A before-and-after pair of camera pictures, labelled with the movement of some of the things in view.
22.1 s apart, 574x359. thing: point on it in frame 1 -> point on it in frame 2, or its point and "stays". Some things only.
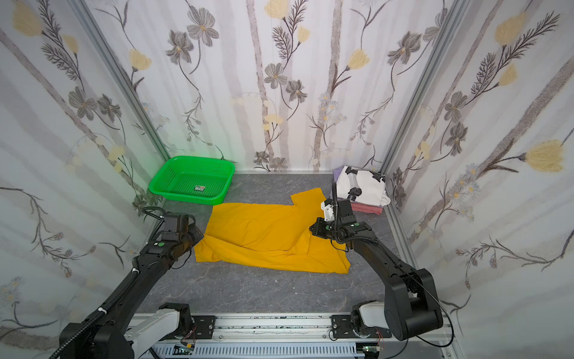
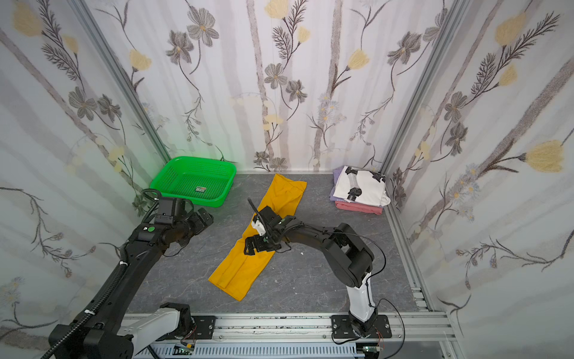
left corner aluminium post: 126,84 stays
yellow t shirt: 276,235 -> 237,273
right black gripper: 321,226 -> 262,235
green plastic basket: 193,180 stays
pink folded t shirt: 359,207 stays
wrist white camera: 329,213 -> 258,226
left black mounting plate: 204,327 stays
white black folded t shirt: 362,186 stays
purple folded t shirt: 336,172 stays
